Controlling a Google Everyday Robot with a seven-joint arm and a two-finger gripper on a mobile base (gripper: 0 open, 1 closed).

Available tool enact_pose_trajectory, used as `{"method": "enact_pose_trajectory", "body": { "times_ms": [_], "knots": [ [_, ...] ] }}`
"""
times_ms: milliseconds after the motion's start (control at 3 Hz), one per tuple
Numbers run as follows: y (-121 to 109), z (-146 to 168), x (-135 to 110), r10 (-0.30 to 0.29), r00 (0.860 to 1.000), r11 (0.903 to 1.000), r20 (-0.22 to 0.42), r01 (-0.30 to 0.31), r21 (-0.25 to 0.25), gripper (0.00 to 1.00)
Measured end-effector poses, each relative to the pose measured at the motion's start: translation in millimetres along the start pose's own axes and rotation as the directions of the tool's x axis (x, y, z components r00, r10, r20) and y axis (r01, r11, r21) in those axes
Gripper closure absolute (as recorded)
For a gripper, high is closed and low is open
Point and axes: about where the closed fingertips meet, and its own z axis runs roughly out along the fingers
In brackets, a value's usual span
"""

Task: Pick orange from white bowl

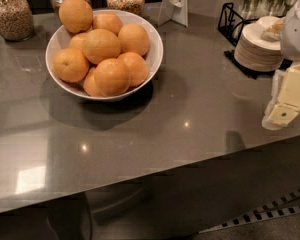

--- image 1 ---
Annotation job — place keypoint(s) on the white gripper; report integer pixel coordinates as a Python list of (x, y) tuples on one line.
[(297, 30)]

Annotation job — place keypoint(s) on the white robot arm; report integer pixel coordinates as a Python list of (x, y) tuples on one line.
[(290, 44)]

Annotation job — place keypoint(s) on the small hidden orange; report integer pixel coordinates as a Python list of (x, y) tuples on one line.
[(77, 41)]

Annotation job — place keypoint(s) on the white ceramic bowl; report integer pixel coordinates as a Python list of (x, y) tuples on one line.
[(61, 39)]

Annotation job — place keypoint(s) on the stack of white plates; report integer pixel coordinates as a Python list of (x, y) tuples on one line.
[(254, 53)]

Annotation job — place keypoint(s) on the bread piece on plates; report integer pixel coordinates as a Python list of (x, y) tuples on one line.
[(273, 32)]

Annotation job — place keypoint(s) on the black white striped floor strip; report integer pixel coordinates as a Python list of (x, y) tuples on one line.
[(285, 205)]

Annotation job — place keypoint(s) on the glass bottles group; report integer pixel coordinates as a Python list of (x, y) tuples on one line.
[(253, 9)]

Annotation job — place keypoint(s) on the white folded card stand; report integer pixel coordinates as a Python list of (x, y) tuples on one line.
[(175, 10)]

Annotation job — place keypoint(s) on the left glass cereal jar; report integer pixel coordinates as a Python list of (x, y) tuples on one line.
[(16, 20)]

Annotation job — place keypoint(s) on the black wire rack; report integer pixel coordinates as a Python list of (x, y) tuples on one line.
[(230, 25)]

